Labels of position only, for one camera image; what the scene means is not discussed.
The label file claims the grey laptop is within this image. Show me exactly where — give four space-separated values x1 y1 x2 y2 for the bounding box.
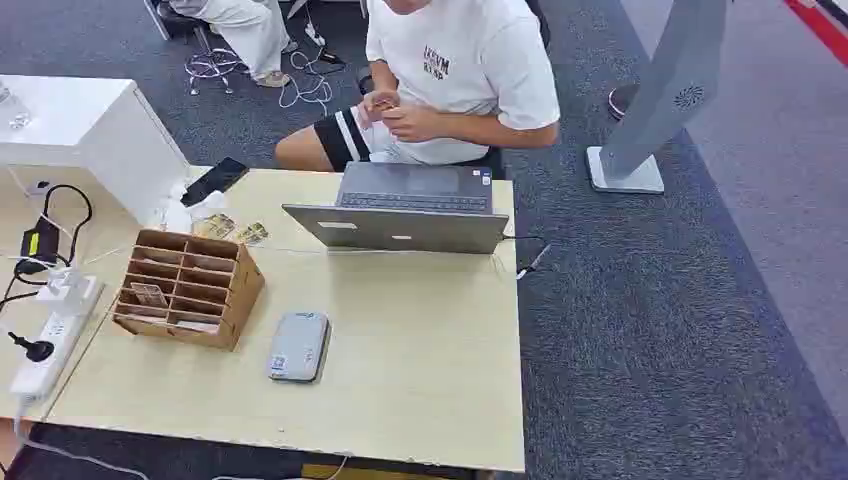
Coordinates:
282 161 510 256

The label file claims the black laptop cable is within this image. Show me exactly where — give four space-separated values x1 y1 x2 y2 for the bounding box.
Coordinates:
502 233 552 282

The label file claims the wooden card box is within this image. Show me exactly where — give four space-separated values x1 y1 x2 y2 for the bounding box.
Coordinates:
111 229 266 352

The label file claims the black smartphone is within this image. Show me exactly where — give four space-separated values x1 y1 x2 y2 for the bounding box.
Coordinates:
180 156 250 208

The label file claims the white floor cable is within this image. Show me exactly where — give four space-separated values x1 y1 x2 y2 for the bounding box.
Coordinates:
278 19 347 117

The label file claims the white power strip cable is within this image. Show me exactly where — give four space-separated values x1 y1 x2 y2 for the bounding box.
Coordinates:
11 396 151 480

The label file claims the white cabinet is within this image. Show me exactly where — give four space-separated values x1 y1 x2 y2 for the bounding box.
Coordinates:
0 74 192 227

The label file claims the grey floor stand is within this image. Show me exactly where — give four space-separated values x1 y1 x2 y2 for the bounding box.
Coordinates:
585 0 729 195

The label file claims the seated person in background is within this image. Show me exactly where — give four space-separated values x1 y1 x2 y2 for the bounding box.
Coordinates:
153 0 299 89

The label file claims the chrome stool base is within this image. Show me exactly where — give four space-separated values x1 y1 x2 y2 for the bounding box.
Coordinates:
184 26 248 97

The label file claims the white power strip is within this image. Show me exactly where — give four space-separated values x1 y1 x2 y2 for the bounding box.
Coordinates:
9 276 105 403

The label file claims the white tissue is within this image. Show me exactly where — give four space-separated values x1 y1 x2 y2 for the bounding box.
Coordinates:
146 182 228 234

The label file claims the person's right hand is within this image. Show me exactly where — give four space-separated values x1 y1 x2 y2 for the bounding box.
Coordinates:
356 89 401 131

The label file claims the black plug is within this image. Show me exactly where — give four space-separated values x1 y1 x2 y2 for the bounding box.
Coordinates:
7 331 56 364

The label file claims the black round floor object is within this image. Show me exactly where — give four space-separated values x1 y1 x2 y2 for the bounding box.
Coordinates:
608 83 641 122

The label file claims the card in box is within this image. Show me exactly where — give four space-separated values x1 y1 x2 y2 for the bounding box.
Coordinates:
129 282 171 310

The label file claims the printed card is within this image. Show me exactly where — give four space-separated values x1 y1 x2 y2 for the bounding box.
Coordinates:
235 221 270 248
192 213 237 241

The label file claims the person's hand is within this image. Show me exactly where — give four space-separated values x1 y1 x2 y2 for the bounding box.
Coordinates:
382 104 439 144
356 89 401 131

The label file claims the black power adapter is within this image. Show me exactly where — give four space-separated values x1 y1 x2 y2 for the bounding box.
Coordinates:
19 218 62 264

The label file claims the grey card reader device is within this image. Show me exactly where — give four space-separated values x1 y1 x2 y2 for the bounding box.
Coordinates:
267 311 331 384

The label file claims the white charger plug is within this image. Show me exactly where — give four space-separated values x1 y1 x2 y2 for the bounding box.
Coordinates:
36 267 91 314

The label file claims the person's left hand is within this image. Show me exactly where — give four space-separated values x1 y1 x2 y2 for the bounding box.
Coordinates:
382 104 439 144

